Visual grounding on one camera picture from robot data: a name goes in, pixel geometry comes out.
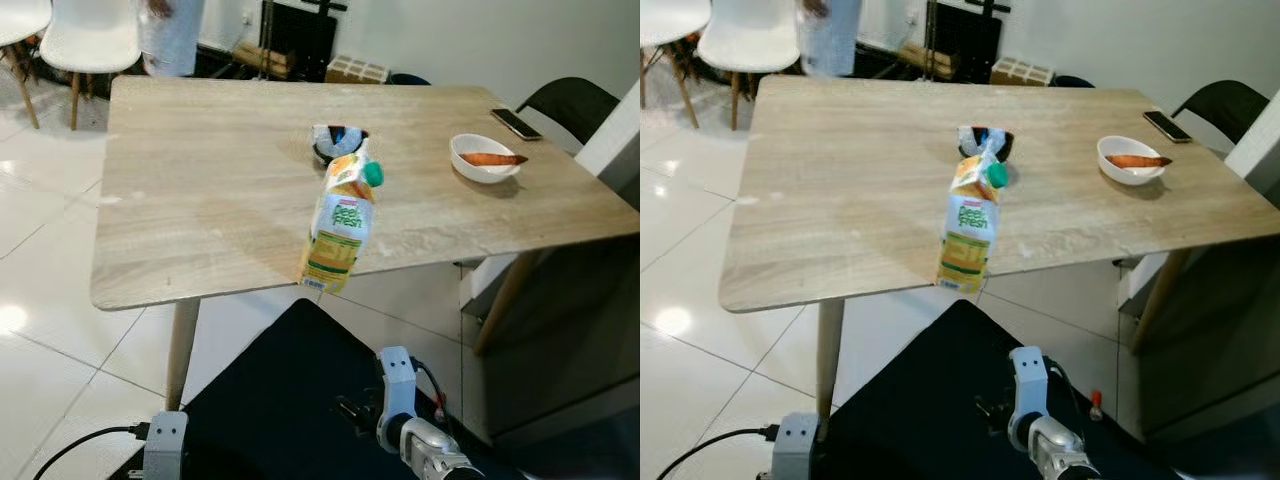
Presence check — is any mango juice carton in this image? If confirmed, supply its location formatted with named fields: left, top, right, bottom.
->
left=935, top=155, right=1011, bottom=296
left=300, top=150, right=386, bottom=294

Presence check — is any dark grey cabinet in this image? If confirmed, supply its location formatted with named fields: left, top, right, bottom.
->
left=460, top=235, right=641, bottom=446
left=1120, top=235, right=1280, bottom=441

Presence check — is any black bowl with white wrap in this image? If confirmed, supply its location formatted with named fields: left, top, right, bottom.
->
left=310, top=124, right=371, bottom=169
left=957, top=125, right=1015, bottom=166

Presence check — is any light wooden table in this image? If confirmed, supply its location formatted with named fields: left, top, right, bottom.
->
left=90, top=75, right=641, bottom=411
left=718, top=75, right=1280, bottom=421

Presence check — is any black smartphone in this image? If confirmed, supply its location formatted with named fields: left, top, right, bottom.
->
left=1142, top=110, right=1194, bottom=144
left=490, top=107, right=544, bottom=142

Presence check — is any cardboard box with white tape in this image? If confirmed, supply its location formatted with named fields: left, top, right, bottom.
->
left=990, top=57, right=1056, bottom=88
left=326, top=57, right=391, bottom=85

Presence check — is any plain cardboard box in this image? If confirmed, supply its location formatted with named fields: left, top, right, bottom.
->
left=898, top=42, right=936, bottom=76
left=235, top=42, right=296, bottom=79

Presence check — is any black chair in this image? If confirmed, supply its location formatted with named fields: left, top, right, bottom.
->
left=1170, top=80, right=1271, bottom=146
left=515, top=77, right=621, bottom=151

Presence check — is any black cabinet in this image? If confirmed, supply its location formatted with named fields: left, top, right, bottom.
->
left=925, top=0, right=1004, bottom=83
left=262, top=0, right=338, bottom=81

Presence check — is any person in pale clothing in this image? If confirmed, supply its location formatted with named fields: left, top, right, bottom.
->
left=798, top=0, right=863, bottom=79
left=140, top=0, right=206, bottom=79

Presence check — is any white chair with wooden legs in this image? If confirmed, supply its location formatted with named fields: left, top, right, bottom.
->
left=0, top=0, right=53, bottom=131
left=697, top=0, right=803, bottom=131
left=640, top=0, right=701, bottom=111
left=40, top=0, right=143, bottom=131

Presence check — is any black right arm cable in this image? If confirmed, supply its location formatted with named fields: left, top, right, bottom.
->
left=415, top=360, right=451, bottom=441
left=1045, top=360, right=1086, bottom=441

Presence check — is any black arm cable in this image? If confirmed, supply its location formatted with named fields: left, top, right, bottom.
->
left=35, top=425, right=151, bottom=480
left=415, top=360, right=451, bottom=441
left=655, top=428, right=781, bottom=480
left=1045, top=360, right=1086, bottom=441

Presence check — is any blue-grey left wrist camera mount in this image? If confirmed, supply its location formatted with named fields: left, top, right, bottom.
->
left=772, top=412, right=821, bottom=480
left=143, top=411, right=189, bottom=480

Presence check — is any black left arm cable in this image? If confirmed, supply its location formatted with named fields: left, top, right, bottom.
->
left=35, top=425, right=151, bottom=480
left=655, top=428, right=781, bottom=480

